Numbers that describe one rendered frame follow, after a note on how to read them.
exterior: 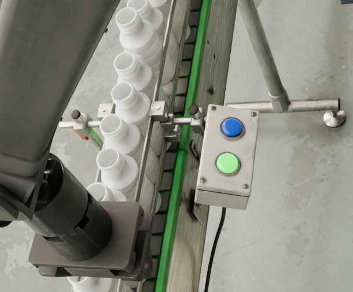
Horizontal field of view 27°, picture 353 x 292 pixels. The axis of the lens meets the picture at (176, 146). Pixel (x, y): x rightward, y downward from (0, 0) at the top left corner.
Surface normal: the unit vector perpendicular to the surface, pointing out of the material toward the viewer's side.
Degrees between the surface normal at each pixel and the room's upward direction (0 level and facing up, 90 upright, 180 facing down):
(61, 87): 91
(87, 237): 90
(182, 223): 90
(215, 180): 20
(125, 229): 1
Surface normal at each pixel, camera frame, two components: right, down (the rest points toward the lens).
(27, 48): -0.19, 0.85
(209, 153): 0.04, -0.47
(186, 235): 0.94, -0.02
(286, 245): -0.30, -0.48
